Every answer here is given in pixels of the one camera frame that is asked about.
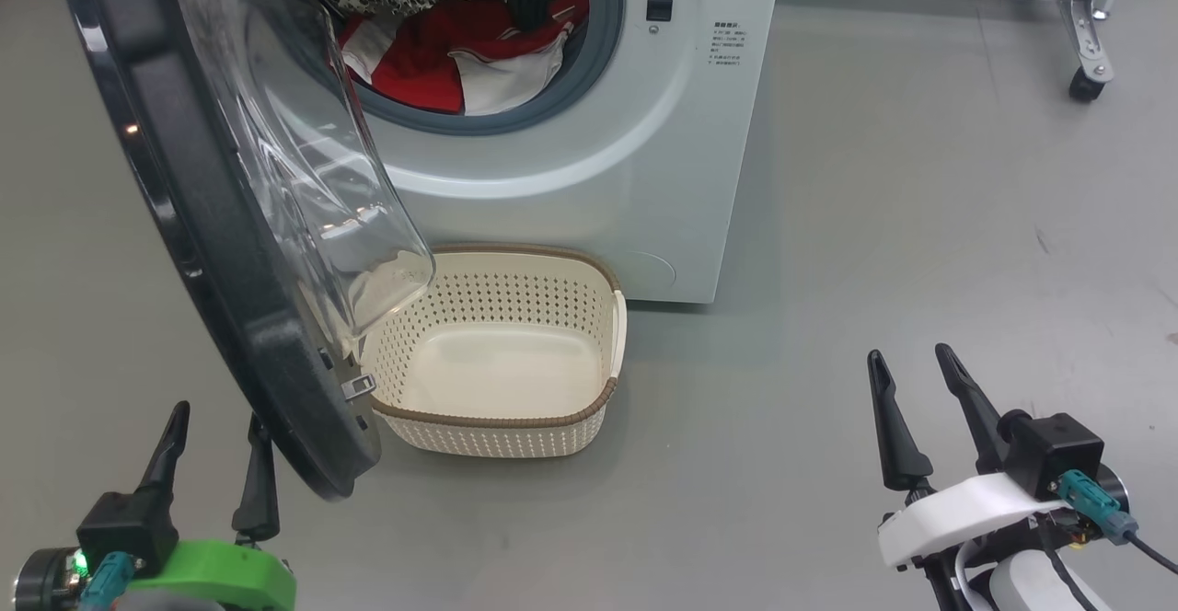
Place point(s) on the cream perforated laundry basket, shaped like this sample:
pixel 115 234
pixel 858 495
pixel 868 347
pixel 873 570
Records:
pixel 497 381

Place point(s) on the round black glass washer door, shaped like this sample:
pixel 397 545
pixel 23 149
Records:
pixel 212 270

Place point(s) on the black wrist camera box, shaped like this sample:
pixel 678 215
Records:
pixel 1058 450
pixel 129 528

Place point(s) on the silver metal frame leg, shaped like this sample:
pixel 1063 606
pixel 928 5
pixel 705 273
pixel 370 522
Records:
pixel 1091 22

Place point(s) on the black text instruction label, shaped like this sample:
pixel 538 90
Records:
pixel 729 45

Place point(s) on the white garment with red trim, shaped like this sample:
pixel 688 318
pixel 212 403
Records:
pixel 506 82

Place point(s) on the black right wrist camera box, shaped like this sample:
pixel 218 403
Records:
pixel 1058 450

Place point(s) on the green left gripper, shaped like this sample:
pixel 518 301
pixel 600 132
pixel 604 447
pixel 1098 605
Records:
pixel 230 574

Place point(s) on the red Bulls basketball jersey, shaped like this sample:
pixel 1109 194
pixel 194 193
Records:
pixel 414 68

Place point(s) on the white front-load washing machine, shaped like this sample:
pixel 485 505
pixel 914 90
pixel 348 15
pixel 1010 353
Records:
pixel 644 178

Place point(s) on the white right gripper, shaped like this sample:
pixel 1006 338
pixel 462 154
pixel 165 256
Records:
pixel 966 514

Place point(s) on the black caster wheel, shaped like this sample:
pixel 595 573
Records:
pixel 1086 86

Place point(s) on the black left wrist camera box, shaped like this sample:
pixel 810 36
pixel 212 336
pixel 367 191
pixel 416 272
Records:
pixel 129 528

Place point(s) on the round drain filter cover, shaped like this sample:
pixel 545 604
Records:
pixel 652 272

